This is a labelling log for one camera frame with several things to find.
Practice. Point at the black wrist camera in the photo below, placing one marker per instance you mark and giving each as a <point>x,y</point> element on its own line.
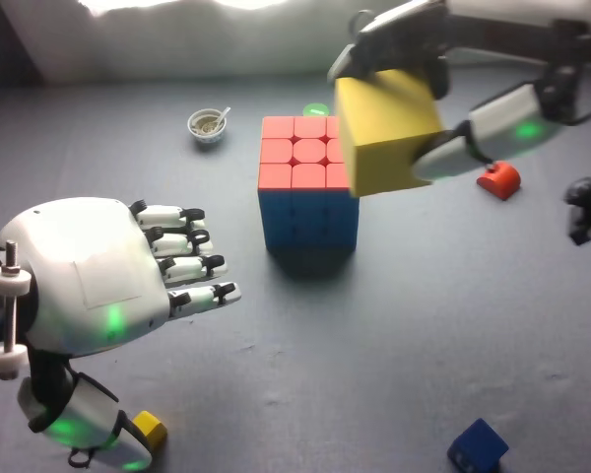
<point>583,207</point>

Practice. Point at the small toy bowl with spoon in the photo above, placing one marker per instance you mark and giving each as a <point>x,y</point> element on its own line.
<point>207,129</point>

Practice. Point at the red half-round block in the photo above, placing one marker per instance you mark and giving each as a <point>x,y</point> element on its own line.
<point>502,180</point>

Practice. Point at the green cylinder block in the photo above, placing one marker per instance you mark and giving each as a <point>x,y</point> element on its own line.
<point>316,109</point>

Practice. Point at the white backdrop sheet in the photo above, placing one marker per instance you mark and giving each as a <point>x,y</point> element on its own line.
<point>226,39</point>

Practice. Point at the grey table cloth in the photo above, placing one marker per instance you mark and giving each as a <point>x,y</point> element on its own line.
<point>374,320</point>

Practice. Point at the Rubik's cube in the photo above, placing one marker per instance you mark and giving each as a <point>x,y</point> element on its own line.
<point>305,217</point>

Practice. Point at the small blue cube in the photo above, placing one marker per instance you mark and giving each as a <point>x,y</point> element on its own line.
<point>478,446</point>

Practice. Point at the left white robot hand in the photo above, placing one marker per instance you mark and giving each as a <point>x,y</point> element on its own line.
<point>88,266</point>

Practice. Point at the large yellow block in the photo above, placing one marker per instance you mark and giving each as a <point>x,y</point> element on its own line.
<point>384,133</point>

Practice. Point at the small yellow cube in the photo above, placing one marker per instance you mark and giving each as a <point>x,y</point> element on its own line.
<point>152,426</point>

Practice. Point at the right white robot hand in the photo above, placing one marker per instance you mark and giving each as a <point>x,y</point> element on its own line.
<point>399,39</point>

